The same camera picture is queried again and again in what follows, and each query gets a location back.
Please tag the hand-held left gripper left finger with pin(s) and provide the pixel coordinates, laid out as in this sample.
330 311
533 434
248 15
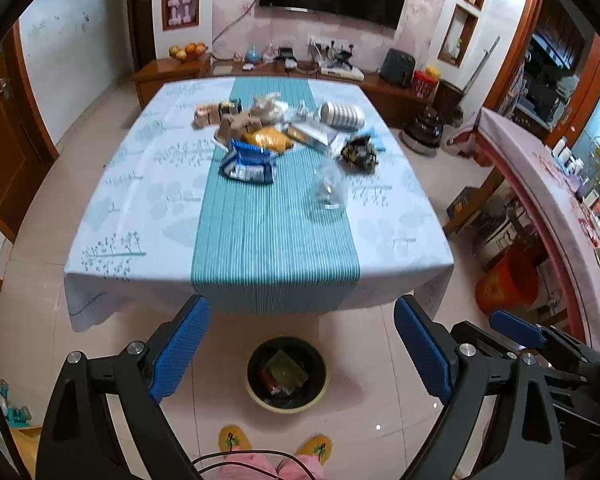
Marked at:
180 347

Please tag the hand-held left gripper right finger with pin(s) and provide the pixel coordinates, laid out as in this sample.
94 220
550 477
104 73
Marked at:
422 355

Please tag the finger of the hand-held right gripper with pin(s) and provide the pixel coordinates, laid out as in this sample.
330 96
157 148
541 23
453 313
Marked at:
517 329
485 337

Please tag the black trash bin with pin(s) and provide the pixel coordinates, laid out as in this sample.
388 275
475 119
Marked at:
286 375

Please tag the orange red bucket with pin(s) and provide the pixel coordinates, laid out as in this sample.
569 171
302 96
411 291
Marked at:
507 285

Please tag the yellow slipper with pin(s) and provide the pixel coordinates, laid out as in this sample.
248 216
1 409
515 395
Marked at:
234 441
316 447

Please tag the green wrapper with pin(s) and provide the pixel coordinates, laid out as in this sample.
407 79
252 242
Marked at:
286 371

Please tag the teal striped table runner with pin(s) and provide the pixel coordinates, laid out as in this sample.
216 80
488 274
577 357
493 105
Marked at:
270 240

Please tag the table with pink tablecloth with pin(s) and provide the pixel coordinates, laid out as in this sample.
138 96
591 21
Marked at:
545 185

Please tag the pink trousers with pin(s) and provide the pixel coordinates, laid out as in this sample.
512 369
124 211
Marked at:
300 467

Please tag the teal toy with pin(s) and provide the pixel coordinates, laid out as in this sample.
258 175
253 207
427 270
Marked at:
16 405

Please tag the clear plastic cup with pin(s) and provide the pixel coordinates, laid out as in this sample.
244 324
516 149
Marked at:
329 185

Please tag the white bowl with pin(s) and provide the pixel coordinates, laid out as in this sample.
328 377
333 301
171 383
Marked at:
450 144

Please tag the blue snack bag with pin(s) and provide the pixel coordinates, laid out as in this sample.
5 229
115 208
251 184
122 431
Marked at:
247 162

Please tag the dark snack wrapper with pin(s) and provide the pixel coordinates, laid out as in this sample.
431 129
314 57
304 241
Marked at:
359 152

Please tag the stack of dark pots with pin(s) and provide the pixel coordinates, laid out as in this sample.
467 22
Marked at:
422 130

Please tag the yellow snack bag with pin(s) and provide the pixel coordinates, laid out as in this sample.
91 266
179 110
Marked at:
267 139

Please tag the brown cardboard carton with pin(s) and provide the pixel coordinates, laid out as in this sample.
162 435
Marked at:
237 127

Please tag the small brown cardboard box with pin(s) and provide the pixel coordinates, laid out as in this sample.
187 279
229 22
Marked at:
206 115

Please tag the yellow silver packet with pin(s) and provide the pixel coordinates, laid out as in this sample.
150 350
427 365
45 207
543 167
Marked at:
310 137

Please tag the grey checked paper cup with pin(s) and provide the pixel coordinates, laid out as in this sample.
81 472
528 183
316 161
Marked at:
342 114

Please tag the crumpled clear plastic bag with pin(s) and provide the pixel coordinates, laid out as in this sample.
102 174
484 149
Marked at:
267 105

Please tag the red tin with yellow lid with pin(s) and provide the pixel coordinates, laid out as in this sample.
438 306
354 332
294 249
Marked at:
425 84

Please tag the clear plastic packaging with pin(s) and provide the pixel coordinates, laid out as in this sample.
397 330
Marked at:
302 112

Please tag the wooden door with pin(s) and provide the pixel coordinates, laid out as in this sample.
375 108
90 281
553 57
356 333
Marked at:
5 145

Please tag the wooden television cabinet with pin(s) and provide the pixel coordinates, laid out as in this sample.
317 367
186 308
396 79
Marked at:
170 72

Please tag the dark grey appliance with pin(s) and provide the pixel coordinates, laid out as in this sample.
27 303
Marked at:
397 67

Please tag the white set-top box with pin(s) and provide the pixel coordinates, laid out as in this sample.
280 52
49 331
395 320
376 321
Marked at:
341 71

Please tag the bowl of fruit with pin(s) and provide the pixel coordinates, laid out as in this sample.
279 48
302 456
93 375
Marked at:
189 51

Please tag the blue teapot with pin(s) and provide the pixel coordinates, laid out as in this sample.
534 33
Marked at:
252 54

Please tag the white power strip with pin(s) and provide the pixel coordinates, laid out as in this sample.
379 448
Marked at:
327 41

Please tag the pink ornament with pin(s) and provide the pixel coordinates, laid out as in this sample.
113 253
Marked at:
181 10

